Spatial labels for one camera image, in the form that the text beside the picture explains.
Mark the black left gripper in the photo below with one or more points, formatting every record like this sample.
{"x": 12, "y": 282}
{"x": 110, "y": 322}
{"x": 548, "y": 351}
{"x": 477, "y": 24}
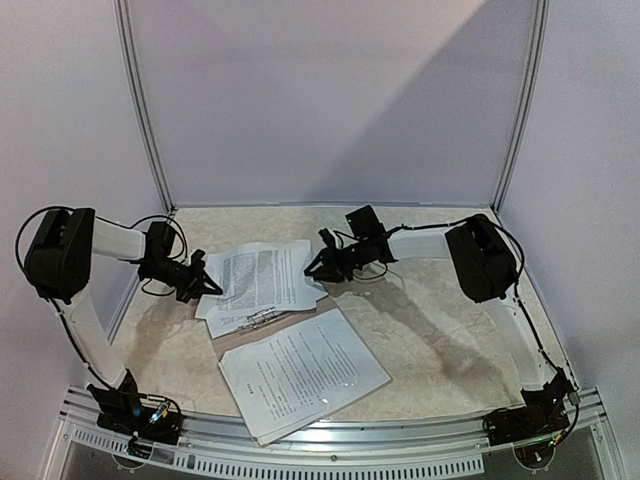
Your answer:
{"x": 199, "y": 284}

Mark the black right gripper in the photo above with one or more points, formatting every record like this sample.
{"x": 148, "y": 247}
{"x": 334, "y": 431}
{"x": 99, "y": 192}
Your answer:
{"x": 333, "y": 259}

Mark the white agreement sheet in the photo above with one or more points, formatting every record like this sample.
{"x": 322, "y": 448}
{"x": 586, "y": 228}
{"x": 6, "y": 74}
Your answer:
{"x": 221, "y": 325}
{"x": 257, "y": 276}

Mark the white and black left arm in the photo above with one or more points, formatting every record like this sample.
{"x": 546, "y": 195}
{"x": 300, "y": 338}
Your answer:
{"x": 54, "y": 249}

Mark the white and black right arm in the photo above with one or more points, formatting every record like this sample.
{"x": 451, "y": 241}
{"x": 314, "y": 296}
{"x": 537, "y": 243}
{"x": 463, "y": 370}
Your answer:
{"x": 487, "y": 271}

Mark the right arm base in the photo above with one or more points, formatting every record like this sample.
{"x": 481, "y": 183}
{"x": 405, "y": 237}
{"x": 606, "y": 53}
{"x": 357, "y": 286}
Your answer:
{"x": 543, "y": 413}

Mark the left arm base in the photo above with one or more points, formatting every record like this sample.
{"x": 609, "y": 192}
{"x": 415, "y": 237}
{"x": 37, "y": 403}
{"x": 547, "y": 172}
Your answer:
{"x": 126, "y": 411}

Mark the metal folder clip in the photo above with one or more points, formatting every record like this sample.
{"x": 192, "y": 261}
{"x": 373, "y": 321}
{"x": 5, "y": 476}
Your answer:
{"x": 257, "y": 319}

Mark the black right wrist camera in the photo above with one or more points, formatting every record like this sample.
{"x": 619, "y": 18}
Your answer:
{"x": 330, "y": 239}

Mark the aluminium front rail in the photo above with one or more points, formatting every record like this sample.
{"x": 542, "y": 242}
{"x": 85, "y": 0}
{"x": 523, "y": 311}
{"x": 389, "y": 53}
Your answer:
{"x": 220, "y": 447}

